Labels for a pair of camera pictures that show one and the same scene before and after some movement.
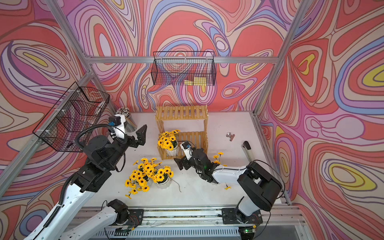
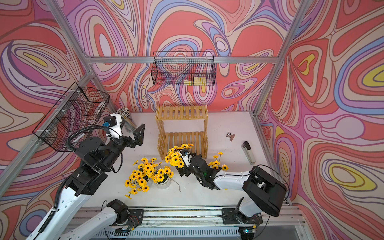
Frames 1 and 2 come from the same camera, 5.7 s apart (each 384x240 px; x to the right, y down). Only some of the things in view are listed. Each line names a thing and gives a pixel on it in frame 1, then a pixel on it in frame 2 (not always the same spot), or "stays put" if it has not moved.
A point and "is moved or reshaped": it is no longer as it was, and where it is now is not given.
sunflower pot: [167, 141] is moved or reshaped
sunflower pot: [218, 162] stays put
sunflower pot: [139, 179] stays put
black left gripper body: [129, 142] stays put
